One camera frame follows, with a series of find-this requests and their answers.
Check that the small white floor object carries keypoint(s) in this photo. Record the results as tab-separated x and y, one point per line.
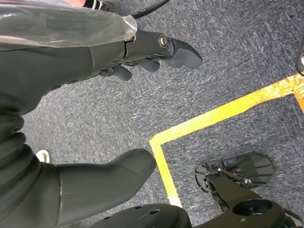
43	156

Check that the yellow floor tape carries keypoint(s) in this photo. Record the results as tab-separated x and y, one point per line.
213	116

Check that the black robot foot plate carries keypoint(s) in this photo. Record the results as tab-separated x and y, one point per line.
251	166

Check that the black robot leg shell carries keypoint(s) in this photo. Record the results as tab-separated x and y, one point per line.
147	218

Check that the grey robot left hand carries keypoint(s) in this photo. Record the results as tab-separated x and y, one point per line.
54	63

